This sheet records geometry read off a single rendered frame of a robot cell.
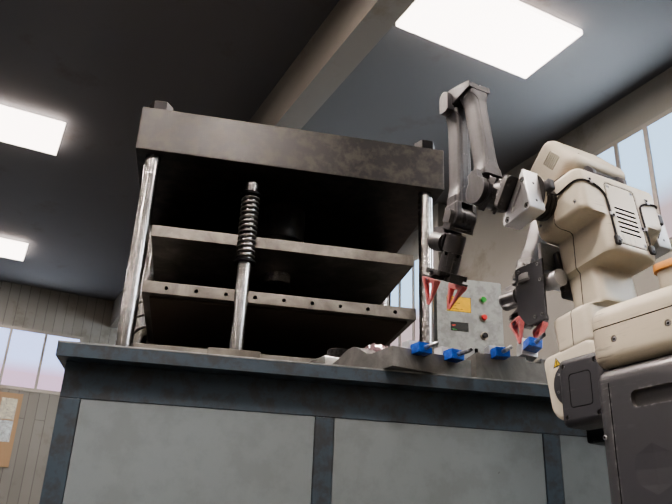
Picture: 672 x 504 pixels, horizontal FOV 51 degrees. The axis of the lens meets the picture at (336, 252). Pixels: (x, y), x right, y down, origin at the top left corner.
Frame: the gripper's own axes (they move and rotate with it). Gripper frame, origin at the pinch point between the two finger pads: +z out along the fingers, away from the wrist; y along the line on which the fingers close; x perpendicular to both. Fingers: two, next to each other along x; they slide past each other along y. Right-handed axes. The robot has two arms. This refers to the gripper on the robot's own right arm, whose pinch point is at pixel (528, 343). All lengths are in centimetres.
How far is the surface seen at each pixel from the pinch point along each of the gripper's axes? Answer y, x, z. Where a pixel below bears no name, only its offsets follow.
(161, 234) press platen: 124, -73, -49
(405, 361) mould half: 39.3, 10.8, 20.2
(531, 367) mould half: -0.2, 1.6, 8.4
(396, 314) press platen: 24, -73, -39
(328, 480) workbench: 53, -1, 51
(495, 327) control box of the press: -21, -79, -47
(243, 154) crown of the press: 100, -55, -85
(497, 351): 11.7, 5.3, 7.9
